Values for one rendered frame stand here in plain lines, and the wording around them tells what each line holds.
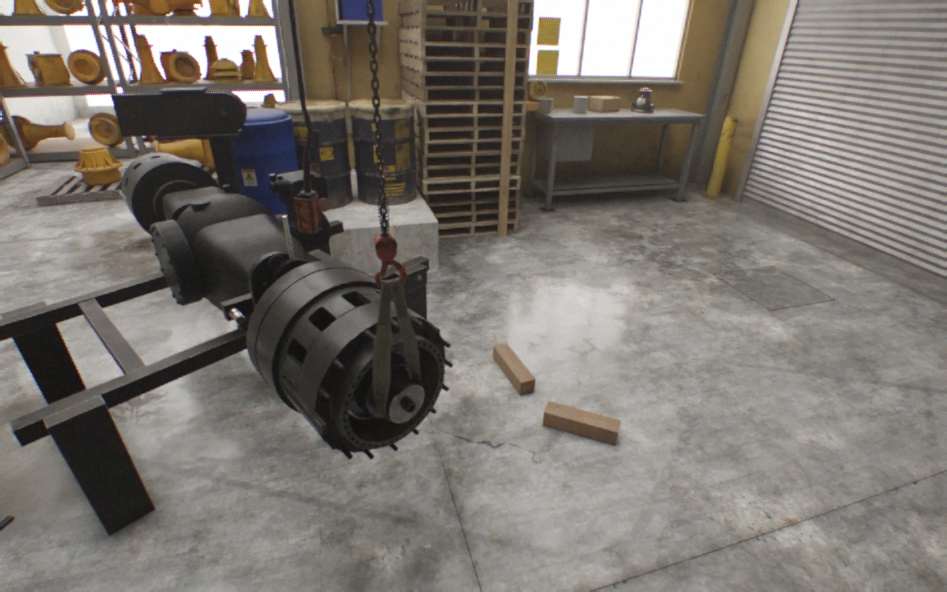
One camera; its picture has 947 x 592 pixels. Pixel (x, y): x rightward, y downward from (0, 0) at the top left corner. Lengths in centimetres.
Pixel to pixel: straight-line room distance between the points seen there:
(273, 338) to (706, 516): 202
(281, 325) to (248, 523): 109
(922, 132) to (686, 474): 442
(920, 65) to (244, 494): 639
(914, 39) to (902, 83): 38
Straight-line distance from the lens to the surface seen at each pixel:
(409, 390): 154
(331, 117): 448
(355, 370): 147
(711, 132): 772
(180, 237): 263
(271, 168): 411
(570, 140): 597
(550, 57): 655
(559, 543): 231
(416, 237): 422
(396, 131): 450
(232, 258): 226
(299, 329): 164
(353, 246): 418
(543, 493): 245
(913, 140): 624
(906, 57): 639
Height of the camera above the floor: 190
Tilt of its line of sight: 29 degrees down
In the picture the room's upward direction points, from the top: 2 degrees clockwise
